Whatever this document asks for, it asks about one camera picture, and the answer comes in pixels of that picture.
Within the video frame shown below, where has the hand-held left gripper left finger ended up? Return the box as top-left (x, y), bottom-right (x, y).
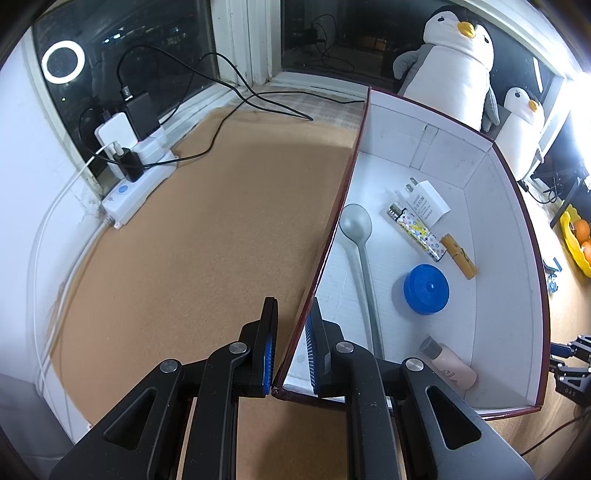
top-left (48, 298), bottom-right (280, 480)

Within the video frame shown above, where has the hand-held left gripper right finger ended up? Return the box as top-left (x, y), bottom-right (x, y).
top-left (305, 299), bottom-right (534, 480)

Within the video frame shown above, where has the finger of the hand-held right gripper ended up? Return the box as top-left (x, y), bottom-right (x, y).
top-left (550, 362), bottom-right (591, 407)
top-left (549, 333), bottom-right (591, 365)

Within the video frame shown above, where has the red cardboard box white inside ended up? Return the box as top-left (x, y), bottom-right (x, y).
top-left (272, 85), bottom-right (551, 418)

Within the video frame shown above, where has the pink bottle grey cap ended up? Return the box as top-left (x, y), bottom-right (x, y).
top-left (419, 336), bottom-right (478, 389)

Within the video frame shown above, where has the blue round plastic lid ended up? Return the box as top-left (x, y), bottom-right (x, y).
top-left (403, 264), bottom-right (450, 315)

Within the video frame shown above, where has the grey plastic spoon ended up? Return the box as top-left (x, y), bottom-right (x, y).
top-left (339, 203), bottom-right (384, 358)

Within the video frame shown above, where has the patterned lighter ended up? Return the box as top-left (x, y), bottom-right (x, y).
top-left (386, 203), bottom-right (448, 262)

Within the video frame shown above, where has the white USB wall charger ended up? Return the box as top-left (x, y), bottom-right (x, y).
top-left (405, 178), bottom-right (451, 230)

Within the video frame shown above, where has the yellow fruit bowl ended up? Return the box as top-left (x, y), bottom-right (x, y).
top-left (560, 205), bottom-right (591, 271)

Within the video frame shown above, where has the brown table mat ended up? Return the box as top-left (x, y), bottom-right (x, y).
top-left (51, 108), bottom-right (591, 480)

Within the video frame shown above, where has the white power strip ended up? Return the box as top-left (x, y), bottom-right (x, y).
top-left (102, 134), bottom-right (178, 230)

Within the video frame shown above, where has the small penguin plush toy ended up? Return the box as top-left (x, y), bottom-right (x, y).
top-left (495, 87), bottom-right (546, 182)

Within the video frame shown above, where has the checkered cloth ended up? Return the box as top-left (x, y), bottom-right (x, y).
top-left (252, 90), bottom-right (370, 132)

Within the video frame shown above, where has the black plug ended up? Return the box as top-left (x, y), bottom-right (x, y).
top-left (113, 148), bottom-right (146, 182)

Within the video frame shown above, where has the white power adapter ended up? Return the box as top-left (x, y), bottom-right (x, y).
top-left (95, 112), bottom-right (139, 153)

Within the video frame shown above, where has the black power adapter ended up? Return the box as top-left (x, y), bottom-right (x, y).
top-left (124, 91), bottom-right (162, 137)

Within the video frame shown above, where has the large penguin plush toy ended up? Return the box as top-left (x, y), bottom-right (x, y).
top-left (392, 6), bottom-right (502, 132)

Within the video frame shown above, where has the thin dark cable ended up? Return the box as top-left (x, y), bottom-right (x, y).
top-left (521, 415), bottom-right (583, 457)

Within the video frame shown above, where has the black cable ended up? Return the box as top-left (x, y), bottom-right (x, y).
top-left (117, 45), bottom-right (315, 121)
top-left (139, 52), bottom-right (370, 171)

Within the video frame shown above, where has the white window frame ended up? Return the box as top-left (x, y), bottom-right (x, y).
top-left (23, 0), bottom-right (591, 204)

